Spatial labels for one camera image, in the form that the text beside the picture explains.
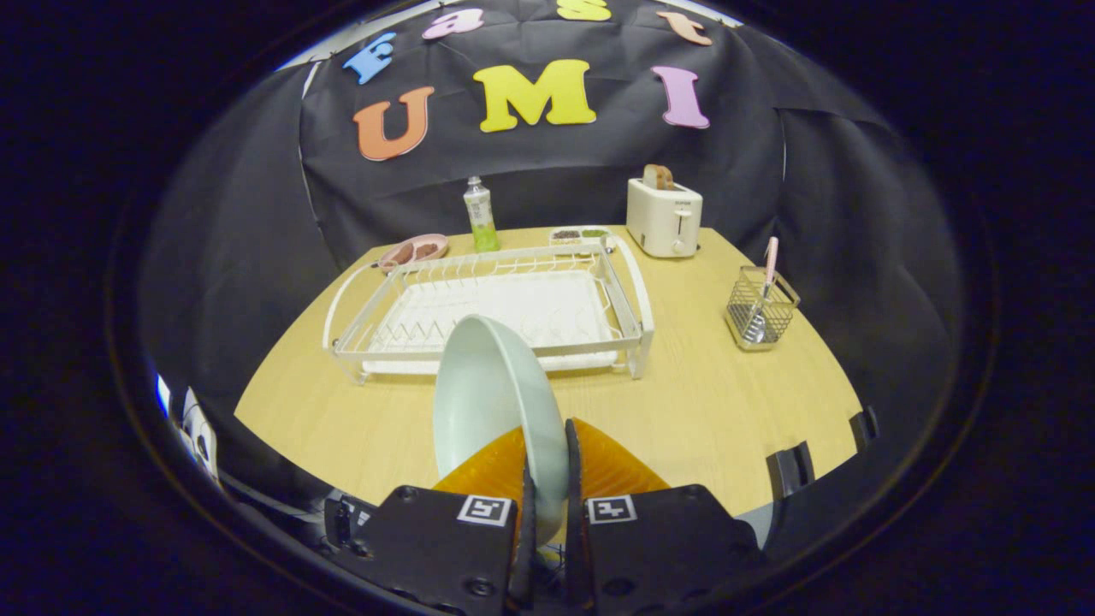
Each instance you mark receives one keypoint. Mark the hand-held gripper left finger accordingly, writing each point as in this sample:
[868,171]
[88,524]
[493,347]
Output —
[527,547]

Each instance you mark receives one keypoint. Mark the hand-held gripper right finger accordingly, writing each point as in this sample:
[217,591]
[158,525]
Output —
[575,547]

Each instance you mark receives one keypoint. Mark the pale green plate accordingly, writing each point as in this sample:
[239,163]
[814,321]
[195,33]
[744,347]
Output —
[488,393]

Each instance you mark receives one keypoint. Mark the metal mesh basket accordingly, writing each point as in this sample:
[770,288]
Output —
[744,295]

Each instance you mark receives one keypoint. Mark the small divided condiment dish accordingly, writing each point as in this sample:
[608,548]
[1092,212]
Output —
[571,239]

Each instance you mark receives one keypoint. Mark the pink dish with food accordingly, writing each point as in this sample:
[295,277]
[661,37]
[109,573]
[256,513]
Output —
[415,252]

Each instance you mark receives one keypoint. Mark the black table clamp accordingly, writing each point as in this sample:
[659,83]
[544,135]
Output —
[791,469]
[864,426]

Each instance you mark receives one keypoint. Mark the cream white toaster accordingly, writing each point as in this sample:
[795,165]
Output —
[659,222]

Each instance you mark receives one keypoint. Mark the clear bottle with green liquid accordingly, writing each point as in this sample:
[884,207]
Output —
[481,214]

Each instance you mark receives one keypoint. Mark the white printed object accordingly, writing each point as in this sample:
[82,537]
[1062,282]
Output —
[198,432]

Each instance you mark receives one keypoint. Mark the brown bread slice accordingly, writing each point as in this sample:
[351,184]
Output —
[659,177]

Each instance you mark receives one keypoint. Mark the black backdrop cloth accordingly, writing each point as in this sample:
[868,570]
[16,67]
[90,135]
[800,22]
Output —
[855,214]

